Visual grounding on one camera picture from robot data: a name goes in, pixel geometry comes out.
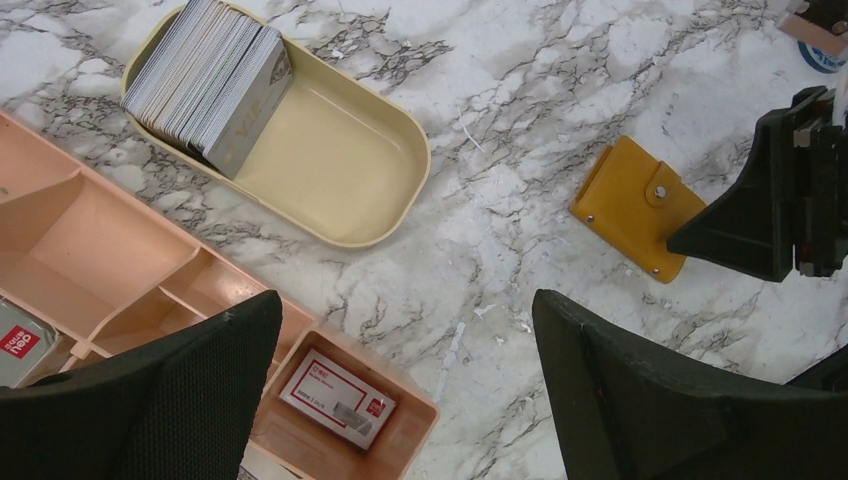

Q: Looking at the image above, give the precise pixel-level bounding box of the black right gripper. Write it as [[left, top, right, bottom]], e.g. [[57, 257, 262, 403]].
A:
[[666, 89, 847, 282]]

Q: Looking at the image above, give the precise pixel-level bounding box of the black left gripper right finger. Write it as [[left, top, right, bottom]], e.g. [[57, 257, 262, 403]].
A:
[[532, 289, 847, 479]]

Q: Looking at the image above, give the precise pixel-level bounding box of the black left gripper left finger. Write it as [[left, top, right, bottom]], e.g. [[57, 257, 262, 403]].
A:
[[1, 290, 283, 479]]

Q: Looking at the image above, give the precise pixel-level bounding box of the yellow leather card holder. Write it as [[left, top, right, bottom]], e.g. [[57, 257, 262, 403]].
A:
[[570, 136, 706, 284]]

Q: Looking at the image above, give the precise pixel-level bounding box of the stack of grey cards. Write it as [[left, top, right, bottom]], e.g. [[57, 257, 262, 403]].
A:
[[121, 1, 293, 179]]

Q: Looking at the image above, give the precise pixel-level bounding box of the pink plastic desk organizer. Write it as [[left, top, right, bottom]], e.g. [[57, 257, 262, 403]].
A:
[[1, 116, 439, 479]]

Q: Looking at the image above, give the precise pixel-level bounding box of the grey deli box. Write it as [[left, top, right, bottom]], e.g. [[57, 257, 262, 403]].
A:
[[1, 299, 61, 388]]

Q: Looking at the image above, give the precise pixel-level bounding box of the blue white small jar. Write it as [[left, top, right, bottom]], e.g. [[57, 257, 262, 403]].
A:
[[797, 41, 846, 74]]

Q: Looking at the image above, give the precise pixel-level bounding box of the beige oval plastic tray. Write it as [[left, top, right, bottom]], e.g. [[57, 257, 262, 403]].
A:
[[130, 38, 432, 249]]

